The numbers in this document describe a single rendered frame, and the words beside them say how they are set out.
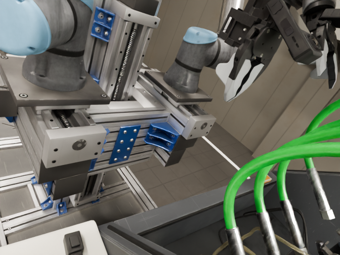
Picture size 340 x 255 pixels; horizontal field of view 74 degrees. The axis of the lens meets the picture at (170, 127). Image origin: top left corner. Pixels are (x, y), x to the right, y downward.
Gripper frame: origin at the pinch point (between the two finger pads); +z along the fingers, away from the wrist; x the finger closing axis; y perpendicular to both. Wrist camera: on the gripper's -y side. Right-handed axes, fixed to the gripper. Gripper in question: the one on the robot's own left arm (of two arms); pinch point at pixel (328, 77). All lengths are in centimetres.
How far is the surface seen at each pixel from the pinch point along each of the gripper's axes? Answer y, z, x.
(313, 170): 0.5, 23.0, 7.6
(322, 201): -0.4, 28.5, 6.1
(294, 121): 91, -61, -203
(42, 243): 22, 41, 47
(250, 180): 24.3, 24.9, -10.1
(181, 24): 245, -228, -135
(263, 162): -2.6, 25.6, 32.0
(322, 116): -1.9, 13.2, 10.6
